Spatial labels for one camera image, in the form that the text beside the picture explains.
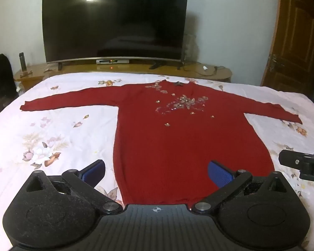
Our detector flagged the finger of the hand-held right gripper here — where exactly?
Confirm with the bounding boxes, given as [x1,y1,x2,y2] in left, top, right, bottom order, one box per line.
[279,150,314,168]

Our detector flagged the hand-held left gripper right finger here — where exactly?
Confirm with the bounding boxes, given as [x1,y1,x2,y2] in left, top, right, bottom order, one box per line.
[191,160,290,215]

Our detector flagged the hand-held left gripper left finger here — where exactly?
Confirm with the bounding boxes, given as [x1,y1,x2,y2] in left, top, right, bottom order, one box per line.
[25,159,123,215]

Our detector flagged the red beaded sweater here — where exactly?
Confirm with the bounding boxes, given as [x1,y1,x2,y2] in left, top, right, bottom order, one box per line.
[19,80,303,211]

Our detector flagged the white floral bed sheet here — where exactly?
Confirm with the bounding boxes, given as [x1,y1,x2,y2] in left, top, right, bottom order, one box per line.
[0,72,314,251]

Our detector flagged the wooden television stand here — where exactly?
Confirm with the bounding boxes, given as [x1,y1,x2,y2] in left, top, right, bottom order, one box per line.
[14,62,233,91]

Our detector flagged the silver set-top box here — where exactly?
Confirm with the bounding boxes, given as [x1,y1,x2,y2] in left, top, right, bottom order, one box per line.
[96,59,131,65]

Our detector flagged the brown wooden door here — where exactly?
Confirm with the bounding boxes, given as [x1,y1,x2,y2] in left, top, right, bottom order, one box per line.
[260,0,314,95]

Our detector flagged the dark cloth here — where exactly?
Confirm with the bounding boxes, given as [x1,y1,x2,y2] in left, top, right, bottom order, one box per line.
[0,54,17,100]

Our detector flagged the black curved television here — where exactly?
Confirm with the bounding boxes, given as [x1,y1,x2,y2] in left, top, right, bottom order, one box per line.
[42,0,190,70]

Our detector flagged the brass door handle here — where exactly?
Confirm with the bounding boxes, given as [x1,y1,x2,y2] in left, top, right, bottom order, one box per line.
[268,54,284,73]

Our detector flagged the black cable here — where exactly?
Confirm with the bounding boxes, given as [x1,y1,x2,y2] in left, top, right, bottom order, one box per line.
[176,61,226,77]

